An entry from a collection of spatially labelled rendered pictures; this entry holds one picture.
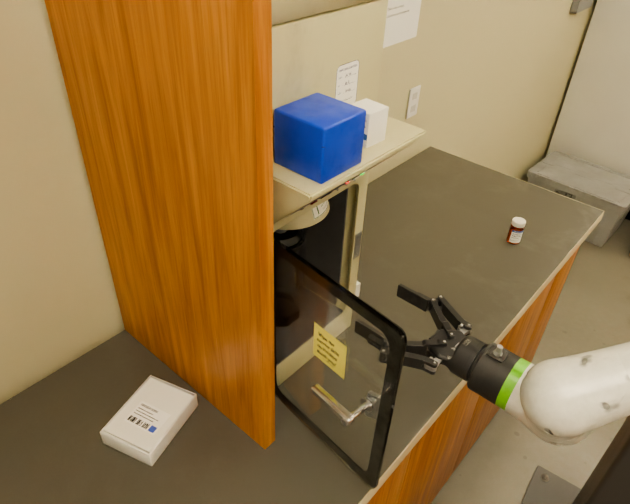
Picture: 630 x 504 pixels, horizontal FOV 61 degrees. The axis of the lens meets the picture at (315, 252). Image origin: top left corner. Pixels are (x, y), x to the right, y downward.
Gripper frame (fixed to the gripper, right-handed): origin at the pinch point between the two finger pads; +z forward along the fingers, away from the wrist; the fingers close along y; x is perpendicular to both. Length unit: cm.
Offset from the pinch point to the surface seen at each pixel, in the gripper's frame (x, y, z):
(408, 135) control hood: -31.3, -9.7, 5.9
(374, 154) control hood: -31.3, 0.6, 5.9
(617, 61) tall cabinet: 24, -293, 35
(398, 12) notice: -30, -86, 59
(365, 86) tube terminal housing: -37.3, -9.8, 16.2
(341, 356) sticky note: -6.2, 19.7, -4.8
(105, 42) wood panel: -47, 26, 39
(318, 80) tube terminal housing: -41.5, 3.4, 16.2
